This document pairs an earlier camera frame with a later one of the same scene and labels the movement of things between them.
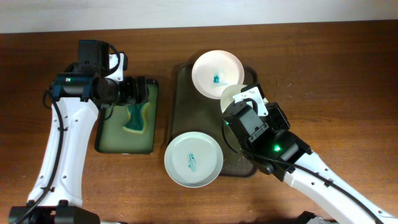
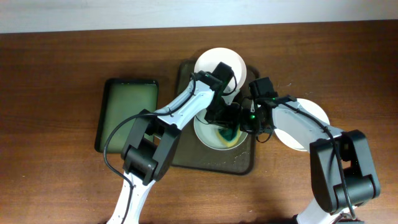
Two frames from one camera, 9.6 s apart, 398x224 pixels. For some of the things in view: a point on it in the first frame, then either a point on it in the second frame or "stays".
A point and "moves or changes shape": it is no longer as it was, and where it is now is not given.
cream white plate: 226,98 moves or changes shape
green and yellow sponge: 137,121 moves or changes shape
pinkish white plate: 215,70 stays
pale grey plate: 193,159 to 207,133
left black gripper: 132,97 to 229,121
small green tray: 128,128 stays
